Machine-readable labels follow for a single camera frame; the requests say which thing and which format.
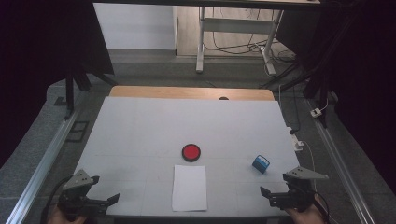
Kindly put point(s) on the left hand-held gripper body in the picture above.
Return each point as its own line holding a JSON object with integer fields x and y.
{"x": 74, "y": 199}

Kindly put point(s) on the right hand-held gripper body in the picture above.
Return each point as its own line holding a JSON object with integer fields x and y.
{"x": 295, "y": 196}

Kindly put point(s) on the blue stamp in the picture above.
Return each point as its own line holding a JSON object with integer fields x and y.
{"x": 260, "y": 163}

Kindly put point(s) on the round red ink pad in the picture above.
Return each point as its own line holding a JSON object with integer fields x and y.
{"x": 191, "y": 152}

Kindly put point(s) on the person's right hand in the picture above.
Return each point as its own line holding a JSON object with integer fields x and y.
{"x": 308, "y": 217}

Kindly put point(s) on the person's left hand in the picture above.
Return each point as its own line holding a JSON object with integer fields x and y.
{"x": 59, "y": 219}

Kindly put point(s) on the long white power strip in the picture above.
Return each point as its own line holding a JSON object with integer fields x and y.
{"x": 296, "y": 142}

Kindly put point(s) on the small white power strip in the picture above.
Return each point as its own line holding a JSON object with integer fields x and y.
{"x": 316, "y": 112}

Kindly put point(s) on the white paper sheet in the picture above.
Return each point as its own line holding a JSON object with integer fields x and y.
{"x": 189, "y": 188}

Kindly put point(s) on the white table mat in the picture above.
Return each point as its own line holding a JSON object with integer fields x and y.
{"x": 155, "y": 130}

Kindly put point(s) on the black metal stand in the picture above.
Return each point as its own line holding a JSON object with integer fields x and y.
{"x": 69, "y": 93}

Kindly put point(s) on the dark round table grommet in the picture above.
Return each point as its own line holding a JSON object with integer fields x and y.
{"x": 223, "y": 98}

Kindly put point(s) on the black curtain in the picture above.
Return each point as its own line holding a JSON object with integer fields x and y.
{"x": 367, "y": 77}
{"x": 31, "y": 62}

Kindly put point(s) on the white-legged desk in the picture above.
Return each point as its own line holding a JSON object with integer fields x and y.
{"x": 236, "y": 25}

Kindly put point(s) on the aluminium rail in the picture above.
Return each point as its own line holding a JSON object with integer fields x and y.
{"x": 341, "y": 174}
{"x": 42, "y": 171}

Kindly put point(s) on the black rectangular floor frame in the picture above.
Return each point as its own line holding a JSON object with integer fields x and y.
{"x": 72, "y": 139}

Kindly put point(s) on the small black floor bracket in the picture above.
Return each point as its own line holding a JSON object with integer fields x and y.
{"x": 59, "y": 102}

